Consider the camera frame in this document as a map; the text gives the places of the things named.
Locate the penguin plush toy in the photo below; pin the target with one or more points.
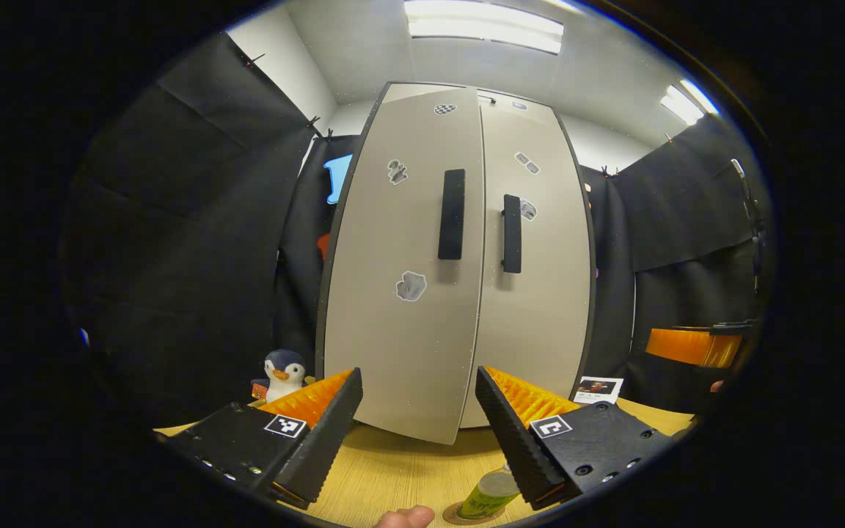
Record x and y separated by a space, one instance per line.
283 374

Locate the round wooden coaster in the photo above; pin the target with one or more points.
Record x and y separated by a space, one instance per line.
452 515

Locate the black metal stand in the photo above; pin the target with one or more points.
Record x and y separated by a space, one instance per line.
752 220

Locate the green label bottle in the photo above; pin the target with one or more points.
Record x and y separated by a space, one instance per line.
488 499

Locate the grey cabinet door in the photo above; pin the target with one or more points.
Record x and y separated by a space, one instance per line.
547 293
393 330

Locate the white portrait booklet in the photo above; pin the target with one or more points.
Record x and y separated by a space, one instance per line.
598 389

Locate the large ceiling light panel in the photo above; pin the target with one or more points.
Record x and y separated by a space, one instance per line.
485 26

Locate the small ceiling light panel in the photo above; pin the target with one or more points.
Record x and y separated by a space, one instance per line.
683 103

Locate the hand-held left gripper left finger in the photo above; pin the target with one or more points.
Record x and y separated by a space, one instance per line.
327 440

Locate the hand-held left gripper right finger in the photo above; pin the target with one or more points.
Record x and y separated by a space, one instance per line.
514 440

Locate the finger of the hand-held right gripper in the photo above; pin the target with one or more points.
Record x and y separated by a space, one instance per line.
694 346

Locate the small red box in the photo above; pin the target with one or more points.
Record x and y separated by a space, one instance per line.
259 390

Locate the grey cabinet drawer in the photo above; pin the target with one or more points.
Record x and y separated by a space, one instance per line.
505 103

